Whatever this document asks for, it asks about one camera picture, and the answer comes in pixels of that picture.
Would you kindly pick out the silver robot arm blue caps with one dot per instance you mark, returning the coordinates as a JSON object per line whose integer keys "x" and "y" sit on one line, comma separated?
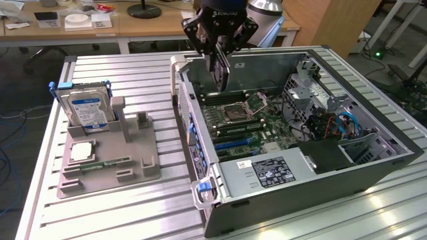
{"x": 267, "y": 20}

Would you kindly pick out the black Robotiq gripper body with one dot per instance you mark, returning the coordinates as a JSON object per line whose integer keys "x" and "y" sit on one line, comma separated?
{"x": 223, "y": 17}

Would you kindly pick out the wooden cabinet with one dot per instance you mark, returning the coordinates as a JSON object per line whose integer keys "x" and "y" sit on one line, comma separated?
{"x": 333, "y": 25}

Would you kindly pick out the white desk frame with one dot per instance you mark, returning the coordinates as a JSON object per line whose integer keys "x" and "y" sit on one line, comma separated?
{"x": 383, "y": 25}

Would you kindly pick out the low-profile graphics card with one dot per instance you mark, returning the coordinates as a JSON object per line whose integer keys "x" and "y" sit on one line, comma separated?
{"x": 223, "y": 72}

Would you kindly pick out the metal disk bay cage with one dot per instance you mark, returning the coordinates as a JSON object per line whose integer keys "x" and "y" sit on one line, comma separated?
{"x": 307, "y": 95}

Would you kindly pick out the wooden desk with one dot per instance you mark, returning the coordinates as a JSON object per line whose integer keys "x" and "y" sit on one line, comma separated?
{"x": 40, "y": 33}

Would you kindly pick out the black open PC case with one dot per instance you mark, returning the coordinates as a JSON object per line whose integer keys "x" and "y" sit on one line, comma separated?
{"x": 300, "y": 192}

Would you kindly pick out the hard disk blue label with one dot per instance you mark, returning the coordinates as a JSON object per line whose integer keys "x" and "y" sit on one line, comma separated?
{"x": 86, "y": 112}

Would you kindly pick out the grey cup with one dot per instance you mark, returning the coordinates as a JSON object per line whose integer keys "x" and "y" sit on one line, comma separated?
{"x": 48, "y": 3}

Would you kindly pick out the blue expansion slot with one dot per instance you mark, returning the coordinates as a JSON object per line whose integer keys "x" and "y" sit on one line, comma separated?
{"x": 229, "y": 144}

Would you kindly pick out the green lit device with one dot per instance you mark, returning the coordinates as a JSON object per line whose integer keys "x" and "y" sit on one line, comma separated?
{"x": 377, "y": 54}

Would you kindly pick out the grey parts rack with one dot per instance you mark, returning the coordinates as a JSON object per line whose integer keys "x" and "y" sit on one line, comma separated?
{"x": 109, "y": 147}

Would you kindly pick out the silver CPU chip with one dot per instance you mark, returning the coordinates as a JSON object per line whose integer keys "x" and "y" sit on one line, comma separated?
{"x": 81, "y": 151}

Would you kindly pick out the small white paper label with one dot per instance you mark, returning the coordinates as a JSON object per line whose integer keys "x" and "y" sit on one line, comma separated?
{"x": 16, "y": 25}

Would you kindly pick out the grey power supply unit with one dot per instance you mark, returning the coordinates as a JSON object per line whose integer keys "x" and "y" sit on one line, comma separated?
{"x": 267, "y": 172}

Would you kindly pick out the black round lamp base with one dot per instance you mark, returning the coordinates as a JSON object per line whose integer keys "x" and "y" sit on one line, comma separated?
{"x": 144, "y": 11}

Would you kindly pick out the white bowl box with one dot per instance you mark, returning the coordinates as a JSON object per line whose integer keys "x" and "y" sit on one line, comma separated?
{"x": 77, "y": 22}

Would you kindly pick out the white labelled box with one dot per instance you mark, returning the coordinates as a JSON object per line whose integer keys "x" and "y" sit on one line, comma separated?
{"x": 100, "y": 21}

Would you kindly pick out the installed green RAM stick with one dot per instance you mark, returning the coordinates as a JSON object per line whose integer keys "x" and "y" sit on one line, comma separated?
{"x": 237, "y": 128}

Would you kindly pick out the white box black top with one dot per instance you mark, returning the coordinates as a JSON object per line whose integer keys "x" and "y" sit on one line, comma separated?
{"x": 46, "y": 19}

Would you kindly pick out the red small items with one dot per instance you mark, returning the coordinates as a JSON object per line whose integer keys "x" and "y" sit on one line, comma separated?
{"x": 104, "y": 8}

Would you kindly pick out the blue disk caddy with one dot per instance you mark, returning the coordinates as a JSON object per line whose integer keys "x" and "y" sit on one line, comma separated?
{"x": 64, "y": 85}

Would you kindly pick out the blue case latch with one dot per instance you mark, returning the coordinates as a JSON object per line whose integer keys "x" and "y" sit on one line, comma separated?
{"x": 204, "y": 187}

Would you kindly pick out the metal socket cover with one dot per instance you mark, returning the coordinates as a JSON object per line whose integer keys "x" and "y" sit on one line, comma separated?
{"x": 257, "y": 100}

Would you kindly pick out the small silver heatsink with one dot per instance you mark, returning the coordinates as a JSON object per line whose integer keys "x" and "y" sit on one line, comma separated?
{"x": 272, "y": 147}

